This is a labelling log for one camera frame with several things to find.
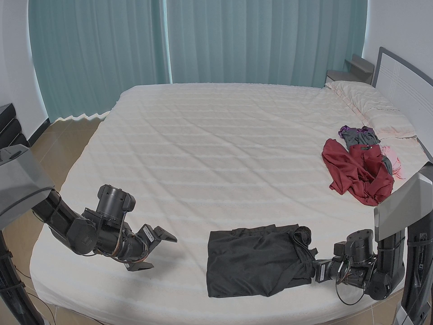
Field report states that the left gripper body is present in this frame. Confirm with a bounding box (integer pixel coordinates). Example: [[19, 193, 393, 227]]
[[113, 225, 160, 269]]

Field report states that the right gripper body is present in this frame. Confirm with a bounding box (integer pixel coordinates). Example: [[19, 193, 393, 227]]
[[315, 259, 344, 282]]

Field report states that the black T-shirt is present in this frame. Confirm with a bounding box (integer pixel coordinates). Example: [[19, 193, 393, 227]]
[[206, 224, 318, 299]]

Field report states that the bed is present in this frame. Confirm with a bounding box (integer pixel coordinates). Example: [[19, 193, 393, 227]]
[[30, 46, 433, 312]]

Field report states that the dark red shirt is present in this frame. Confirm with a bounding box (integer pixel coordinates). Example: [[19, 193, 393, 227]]
[[321, 138, 396, 206]]

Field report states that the pink garment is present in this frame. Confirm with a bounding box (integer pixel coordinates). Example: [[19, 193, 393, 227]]
[[380, 145, 406, 179]]

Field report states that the grey garment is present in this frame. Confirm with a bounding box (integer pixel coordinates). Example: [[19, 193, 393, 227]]
[[340, 126, 394, 177]]

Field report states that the purple garment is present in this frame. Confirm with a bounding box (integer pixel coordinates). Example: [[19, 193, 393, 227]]
[[338, 125, 373, 139]]

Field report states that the cream pillow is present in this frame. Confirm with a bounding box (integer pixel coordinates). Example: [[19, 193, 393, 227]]
[[325, 81, 417, 139]]

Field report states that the black chest of drawers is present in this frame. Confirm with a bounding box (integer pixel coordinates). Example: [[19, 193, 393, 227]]
[[0, 103, 30, 148]]

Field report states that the grey bedside table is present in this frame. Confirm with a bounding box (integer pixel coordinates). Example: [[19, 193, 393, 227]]
[[326, 53, 375, 87]]

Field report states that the blue-green curtain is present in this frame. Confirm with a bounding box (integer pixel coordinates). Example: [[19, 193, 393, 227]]
[[29, 0, 173, 121], [164, 0, 369, 89]]

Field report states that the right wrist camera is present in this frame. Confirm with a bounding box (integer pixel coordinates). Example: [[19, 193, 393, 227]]
[[333, 242, 349, 260]]

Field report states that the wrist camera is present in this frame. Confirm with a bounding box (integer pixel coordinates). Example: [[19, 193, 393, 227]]
[[333, 242, 349, 260], [121, 194, 137, 213]]

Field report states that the black cable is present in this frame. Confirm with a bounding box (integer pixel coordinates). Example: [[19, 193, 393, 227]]
[[335, 266, 367, 306], [12, 263, 56, 325]]

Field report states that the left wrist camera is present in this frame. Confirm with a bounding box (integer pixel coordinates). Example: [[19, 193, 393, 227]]
[[121, 194, 137, 213]]

